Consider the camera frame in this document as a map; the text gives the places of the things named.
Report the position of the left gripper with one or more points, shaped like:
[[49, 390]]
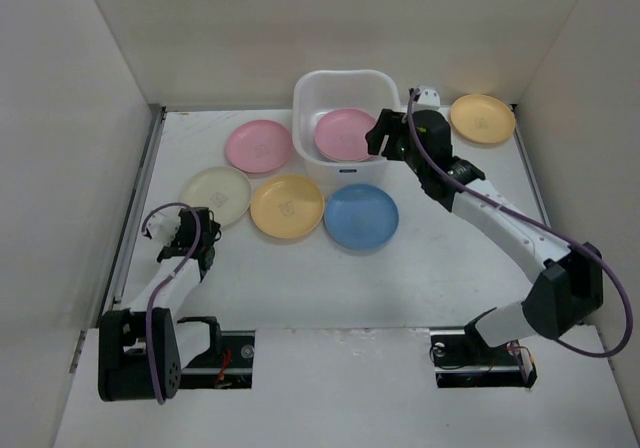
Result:
[[174, 243]]

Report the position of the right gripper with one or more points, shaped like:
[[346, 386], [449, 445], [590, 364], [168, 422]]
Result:
[[391, 135]]

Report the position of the pink plate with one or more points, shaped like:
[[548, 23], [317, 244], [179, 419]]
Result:
[[340, 135], [259, 146]]

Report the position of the cream plate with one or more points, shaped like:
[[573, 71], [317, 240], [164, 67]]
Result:
[[225, 190]]

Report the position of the blue plate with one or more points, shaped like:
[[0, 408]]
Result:
[[361, 217]]

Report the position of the yellow plate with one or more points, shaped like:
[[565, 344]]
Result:
[[287, 207], [482, 119]]

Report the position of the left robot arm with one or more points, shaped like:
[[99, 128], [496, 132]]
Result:
[[144, 345]]

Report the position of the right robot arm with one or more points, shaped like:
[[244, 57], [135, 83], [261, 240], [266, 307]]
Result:
[[567, 283]]

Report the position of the white plastic bin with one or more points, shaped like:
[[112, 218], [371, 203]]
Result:
[[320, 92]]

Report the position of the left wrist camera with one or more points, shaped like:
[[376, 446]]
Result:
[[161, 228]]

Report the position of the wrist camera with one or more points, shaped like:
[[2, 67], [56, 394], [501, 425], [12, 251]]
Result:
[[161, 228], [426, 97]]

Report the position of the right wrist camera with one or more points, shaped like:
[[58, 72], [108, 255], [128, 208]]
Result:
[[426, 97]]

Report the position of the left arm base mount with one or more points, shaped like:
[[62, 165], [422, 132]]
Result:
[[229, 367]]

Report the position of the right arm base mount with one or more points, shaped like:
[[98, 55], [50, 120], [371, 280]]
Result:
[[458, 365]]

